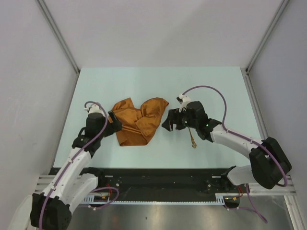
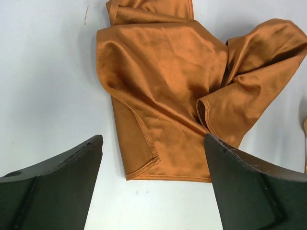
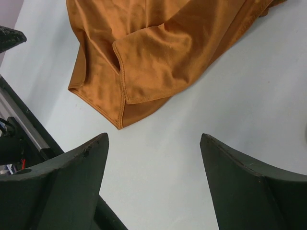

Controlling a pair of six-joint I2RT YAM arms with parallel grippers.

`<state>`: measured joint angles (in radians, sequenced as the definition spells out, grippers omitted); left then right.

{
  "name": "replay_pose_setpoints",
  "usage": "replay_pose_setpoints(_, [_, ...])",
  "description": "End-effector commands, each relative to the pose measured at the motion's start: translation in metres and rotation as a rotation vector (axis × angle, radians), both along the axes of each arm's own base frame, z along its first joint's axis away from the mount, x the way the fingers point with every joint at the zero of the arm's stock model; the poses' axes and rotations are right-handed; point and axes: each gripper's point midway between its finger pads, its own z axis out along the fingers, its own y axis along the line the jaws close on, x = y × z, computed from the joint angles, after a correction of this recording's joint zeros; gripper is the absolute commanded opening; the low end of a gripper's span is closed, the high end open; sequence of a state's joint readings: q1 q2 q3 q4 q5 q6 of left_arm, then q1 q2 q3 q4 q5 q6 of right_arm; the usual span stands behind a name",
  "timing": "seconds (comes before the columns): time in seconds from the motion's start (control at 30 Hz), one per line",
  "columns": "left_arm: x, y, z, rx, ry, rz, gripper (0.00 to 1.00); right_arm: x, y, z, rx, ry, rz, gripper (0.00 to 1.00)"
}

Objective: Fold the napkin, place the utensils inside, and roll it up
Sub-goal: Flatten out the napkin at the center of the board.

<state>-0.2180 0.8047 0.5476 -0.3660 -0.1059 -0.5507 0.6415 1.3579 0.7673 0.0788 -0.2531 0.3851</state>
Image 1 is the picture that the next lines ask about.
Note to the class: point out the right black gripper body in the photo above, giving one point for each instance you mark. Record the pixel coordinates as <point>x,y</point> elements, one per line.
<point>182,119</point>

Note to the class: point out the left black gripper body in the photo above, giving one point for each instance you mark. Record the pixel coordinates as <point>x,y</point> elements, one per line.
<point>109,130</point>

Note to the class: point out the orange satin napkin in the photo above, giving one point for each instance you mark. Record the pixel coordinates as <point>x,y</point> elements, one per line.
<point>139,125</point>

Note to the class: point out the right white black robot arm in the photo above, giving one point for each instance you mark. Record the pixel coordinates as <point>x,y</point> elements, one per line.
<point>268,162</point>

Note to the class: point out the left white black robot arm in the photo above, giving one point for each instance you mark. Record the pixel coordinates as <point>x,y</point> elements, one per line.
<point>53,208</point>

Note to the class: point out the gold ornate spoon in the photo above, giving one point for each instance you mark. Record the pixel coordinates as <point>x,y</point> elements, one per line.
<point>193,143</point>

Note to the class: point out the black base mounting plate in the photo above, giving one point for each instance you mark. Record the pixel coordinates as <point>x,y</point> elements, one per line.
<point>166,185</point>

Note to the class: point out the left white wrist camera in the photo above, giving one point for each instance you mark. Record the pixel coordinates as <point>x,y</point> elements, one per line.
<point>93,109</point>

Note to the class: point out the left aluminium corner post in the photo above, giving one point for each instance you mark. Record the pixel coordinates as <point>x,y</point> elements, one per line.
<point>58,35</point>

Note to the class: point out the aluminium corner post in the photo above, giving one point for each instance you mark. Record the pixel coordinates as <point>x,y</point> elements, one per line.
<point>276,18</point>
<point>58,35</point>

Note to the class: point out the right aluminium corner post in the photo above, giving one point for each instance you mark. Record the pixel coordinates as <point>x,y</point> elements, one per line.
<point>276,18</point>

